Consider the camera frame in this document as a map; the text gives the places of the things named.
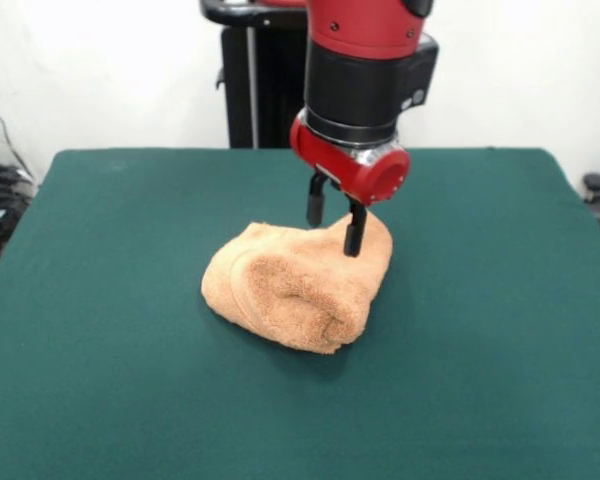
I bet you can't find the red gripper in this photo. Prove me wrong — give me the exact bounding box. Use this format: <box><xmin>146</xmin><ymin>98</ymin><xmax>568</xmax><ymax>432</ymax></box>
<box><xmin>288</xmin><ymin>112</ymin><xmax>412</xmax><ymax>259</ymax></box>

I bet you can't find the orange terry towel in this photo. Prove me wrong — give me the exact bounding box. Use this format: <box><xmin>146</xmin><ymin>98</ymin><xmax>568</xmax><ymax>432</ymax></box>
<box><xmin>200</xmin><ymin>208</ymin><xmax>396</xmax><ymax>355</ymax></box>

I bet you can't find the dark green table cloth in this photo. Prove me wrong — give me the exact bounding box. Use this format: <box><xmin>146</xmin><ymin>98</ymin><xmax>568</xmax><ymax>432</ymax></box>
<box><xmin>0</xmin><ymin>147</ymin><xmax>600</xmax><ymax>480</ymax></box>

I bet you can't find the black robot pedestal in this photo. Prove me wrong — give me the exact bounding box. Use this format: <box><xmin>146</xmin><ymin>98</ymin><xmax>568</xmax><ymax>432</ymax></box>
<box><xmin>199</xmin><ymin>0</ymin><xmax>309</xmax><ymax>150</ymax></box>

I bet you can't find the black equipment pile with cables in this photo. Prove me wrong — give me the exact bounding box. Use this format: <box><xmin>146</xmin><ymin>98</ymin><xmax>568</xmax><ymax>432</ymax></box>
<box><xmin>0</xmin><ymin>132</ymin><xmax>37</xmax><ymax>262</ymax></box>

